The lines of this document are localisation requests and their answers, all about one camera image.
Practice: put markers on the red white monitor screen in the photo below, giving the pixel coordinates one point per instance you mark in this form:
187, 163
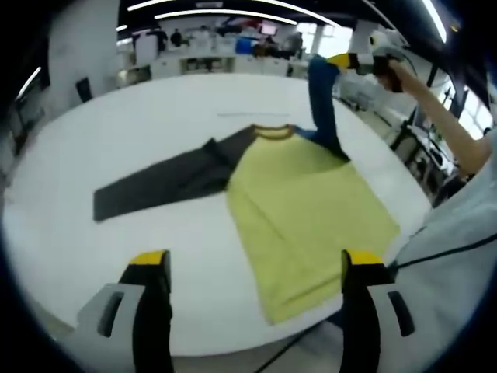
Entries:
269, 29

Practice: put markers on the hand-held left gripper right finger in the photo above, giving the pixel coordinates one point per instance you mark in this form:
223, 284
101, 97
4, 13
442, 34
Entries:
361, 311

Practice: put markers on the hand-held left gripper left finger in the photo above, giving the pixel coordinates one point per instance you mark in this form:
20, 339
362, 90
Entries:
155, 311

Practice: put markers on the person's right hand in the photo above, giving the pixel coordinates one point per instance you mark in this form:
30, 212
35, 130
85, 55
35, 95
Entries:
400, 75

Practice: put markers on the yellow blue grey garment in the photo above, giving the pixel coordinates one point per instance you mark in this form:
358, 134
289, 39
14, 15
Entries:
303, 202

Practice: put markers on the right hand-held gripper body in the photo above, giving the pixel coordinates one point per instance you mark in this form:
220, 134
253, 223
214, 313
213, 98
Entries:
382, 46

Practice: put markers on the black-legged desk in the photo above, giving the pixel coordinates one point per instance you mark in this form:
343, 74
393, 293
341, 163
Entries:
404, 134

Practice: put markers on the black bin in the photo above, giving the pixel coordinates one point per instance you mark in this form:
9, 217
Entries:
84, 89

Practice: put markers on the row of white cabinets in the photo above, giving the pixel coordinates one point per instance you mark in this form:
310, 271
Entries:
209, 65

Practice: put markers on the blue storage bin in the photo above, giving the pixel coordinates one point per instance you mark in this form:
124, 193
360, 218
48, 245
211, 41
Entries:
244, 44

